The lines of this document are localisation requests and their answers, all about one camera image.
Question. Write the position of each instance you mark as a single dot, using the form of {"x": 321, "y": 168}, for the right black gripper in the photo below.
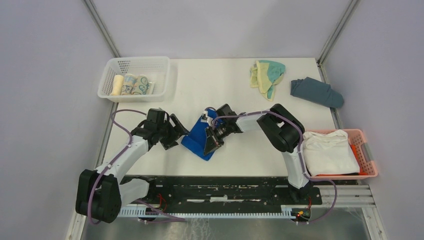
{"x": 211, "y": 143}

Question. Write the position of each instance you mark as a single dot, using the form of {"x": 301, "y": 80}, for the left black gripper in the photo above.
{"x": 168, "y": 144}

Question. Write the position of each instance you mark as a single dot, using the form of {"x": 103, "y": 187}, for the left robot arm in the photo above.
{"x": 100, "y": 192}

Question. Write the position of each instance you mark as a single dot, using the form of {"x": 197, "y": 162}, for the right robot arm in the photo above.
{"x": 282, "y": 129}

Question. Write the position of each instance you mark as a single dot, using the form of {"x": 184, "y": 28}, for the patterned rolled towel right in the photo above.
{"x": 143, "y": 86}

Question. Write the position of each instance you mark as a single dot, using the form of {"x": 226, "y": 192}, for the patterned rolled towel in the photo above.
{"x": 128, "y": 84}
{"x": 143, "y": 86}

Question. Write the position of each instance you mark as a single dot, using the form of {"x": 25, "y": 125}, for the patterned rolled towel left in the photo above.
{"x": 128, "y": 84}

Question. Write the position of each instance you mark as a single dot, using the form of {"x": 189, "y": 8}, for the white plastic basket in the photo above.
{"x": 156, "y": 68}

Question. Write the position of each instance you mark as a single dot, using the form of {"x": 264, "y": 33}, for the cream rolled towel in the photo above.
{"x": 117, "y": 84}

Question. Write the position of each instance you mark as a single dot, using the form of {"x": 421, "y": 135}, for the green yellow towel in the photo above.
{"x": 265, "y": 75}

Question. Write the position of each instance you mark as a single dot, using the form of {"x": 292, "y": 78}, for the grey blue towel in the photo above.
{"x": 317, "y": 92}

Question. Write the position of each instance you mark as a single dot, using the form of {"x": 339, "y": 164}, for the white cloth in pink basket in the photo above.
{"x": 329, "y": 154}

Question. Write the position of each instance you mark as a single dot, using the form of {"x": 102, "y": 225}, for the pink plastic basket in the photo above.
{"x": 357, "y": 138}

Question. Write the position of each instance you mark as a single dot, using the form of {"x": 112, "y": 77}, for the orange item in basket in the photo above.
{"x": 361, "y": 171}

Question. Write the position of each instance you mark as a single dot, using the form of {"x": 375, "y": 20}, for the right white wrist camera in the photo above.
{"x": 205, "y": 118}

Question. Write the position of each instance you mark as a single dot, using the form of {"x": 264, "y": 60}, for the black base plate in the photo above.
{"x": 219, "y": 195}

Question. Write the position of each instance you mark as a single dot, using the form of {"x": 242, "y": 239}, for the white cable duct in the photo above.
{"x": 142, "y": 211}

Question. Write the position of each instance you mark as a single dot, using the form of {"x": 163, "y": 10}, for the aluminium frame rails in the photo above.
{"x": 353, "y": 215}

